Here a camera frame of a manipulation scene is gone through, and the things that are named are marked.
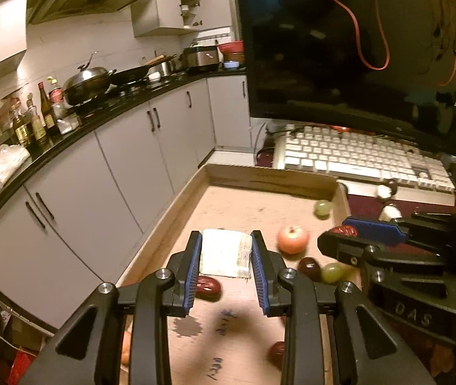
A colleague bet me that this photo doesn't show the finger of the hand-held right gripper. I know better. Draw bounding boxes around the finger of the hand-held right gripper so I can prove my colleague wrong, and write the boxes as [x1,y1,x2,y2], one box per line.
[342,210,456,251]
[317,230,451,279]

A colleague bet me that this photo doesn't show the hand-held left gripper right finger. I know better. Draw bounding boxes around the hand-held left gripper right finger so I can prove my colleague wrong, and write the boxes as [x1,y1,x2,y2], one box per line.
[251,230,437,385]

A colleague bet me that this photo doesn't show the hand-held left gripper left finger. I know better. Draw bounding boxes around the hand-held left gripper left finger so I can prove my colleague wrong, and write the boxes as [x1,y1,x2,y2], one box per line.
[17,232,203,385]

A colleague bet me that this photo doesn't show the red date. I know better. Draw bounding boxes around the red date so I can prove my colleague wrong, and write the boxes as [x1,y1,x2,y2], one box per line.
[330,226,358,239]
[268,341,287,370]
[195,276,221,301]
[297,257,321,283]

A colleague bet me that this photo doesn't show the green grape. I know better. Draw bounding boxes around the green grape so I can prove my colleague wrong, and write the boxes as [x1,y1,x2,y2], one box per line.
[313,200,332,220]
[321,262,348,284]

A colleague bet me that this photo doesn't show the small apple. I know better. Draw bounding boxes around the small apple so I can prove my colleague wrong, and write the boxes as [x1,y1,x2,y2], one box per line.
[277,225,310,255]

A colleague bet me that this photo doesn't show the cardboard box tray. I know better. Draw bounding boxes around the cardboard box tray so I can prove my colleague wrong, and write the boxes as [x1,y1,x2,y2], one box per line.
[118,164,363,385]

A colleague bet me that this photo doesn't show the person's right hand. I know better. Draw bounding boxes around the person's right hand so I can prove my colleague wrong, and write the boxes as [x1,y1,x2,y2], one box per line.
[431,341,456,374]

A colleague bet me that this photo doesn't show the white round item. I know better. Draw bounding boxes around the white round item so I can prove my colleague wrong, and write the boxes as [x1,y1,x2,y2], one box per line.
[376,182,398,200]
[378,204,402,222]

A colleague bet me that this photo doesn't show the white keyboard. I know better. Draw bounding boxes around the white keyboard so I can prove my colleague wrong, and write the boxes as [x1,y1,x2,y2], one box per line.
[272,125,456,206]

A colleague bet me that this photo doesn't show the grey base cabinets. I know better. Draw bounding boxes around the grey base cabinets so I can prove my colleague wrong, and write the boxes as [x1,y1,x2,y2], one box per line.
[0,74,253,329]

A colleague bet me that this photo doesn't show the black kitchen counter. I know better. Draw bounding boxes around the black kitchen counter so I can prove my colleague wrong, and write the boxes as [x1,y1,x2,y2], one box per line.
[0,64,248,249]

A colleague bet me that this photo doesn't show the black computer monitor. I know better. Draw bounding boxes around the black computer monitor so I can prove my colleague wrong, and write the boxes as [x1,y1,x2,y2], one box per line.
[232,0,456,151]

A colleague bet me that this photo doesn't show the red plastic bag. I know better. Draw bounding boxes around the red plastic bag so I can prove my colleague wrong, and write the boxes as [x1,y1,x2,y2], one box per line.
[0,347,36,385]

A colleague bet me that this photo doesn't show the black frying pan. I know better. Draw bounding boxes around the black frying pan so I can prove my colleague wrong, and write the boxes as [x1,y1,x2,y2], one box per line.
[110,54,177,86]

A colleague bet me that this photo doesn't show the rice cooker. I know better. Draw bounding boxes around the rice cooker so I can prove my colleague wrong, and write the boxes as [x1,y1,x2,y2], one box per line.
[181,45,221,74]

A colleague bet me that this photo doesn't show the steel wok with lid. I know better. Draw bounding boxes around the steel wok with lid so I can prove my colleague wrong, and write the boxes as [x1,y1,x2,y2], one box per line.
[63,51,117,106]

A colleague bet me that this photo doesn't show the row of condiment bottles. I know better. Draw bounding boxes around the row of condiment bottles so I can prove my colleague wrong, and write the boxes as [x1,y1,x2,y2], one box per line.
[0,76,82,209]

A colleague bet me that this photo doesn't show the red bowl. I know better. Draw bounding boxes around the red bowl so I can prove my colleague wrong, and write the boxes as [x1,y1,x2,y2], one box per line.
[217,41,245,55]

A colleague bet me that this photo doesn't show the grey wall cabinet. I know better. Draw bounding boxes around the grey wall cabinet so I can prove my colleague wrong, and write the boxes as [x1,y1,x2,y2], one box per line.
[131,0,205,38]

